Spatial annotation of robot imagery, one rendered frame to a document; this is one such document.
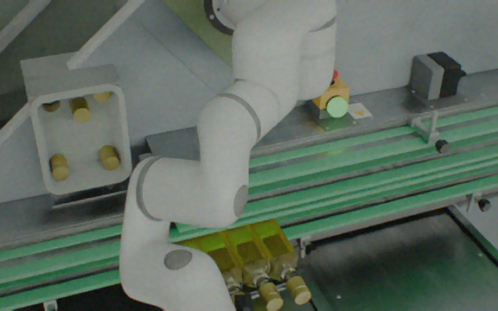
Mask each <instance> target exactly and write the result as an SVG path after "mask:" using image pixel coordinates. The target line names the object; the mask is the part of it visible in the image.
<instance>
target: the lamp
mask: <svg viewBox="0 0 498 311"><path fill-rule="evenodd" d="M325 107H326V110H327V112H328V113H330V114H331V115H332V116H333V117H340V116H342V115H344V114H345V113H346V111H347V109H348V103H347V102H346V101H345V99H344V98H343V97H342V96H340V95H335V96H332V97H331V98H329V100H328V101H327V103H326V106H325Z"/></svg>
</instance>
